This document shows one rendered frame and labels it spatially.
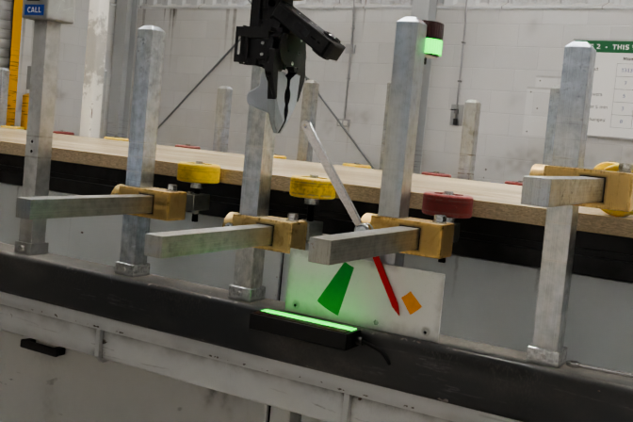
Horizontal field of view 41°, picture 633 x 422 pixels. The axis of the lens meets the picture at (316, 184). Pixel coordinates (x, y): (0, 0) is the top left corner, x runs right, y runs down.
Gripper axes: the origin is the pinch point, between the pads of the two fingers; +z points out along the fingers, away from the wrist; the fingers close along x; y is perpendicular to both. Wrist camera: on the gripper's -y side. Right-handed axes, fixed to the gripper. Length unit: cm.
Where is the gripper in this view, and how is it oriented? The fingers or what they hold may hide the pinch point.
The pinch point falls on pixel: (282, 124)
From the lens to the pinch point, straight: 126.3
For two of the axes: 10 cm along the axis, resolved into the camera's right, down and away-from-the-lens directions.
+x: -4.9, 0.1, -8.7
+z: -0.9, 9.9, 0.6
